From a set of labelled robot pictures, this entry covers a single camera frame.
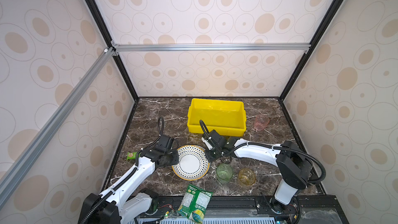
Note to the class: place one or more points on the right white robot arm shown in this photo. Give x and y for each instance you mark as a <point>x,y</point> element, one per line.
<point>298,169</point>

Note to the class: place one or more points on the yellow glass cup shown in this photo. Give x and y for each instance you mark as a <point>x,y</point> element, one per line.
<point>246,177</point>

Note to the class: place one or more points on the green glass cup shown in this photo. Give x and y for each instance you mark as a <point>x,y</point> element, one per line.
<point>224,173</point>

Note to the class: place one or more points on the dotted yellow rim plate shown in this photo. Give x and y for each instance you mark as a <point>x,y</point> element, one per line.
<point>192,164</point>

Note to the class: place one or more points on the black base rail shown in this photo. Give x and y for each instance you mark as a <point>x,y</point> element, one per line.
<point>257,210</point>

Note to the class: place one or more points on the green snack bag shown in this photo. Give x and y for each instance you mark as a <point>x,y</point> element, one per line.
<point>194,203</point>

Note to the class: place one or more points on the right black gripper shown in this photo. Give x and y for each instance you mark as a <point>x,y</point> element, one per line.
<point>208,157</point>

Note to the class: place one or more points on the small green packet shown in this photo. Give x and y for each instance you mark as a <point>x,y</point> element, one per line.
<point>131,156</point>

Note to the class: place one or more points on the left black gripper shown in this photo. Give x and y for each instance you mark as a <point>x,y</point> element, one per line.
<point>175,159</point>

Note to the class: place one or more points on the pink glass cup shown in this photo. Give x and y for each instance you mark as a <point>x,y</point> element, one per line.
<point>261,122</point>

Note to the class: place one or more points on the horizontal aluminium frame bar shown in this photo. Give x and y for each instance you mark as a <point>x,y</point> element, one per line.
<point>117,48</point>

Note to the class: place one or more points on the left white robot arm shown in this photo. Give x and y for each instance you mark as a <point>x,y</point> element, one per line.
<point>113,206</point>

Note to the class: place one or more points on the left aluminium frame bar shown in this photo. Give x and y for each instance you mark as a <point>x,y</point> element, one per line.
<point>26,160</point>

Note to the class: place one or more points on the yellow plastic bin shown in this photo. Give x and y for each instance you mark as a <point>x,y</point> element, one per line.
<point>228,118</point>

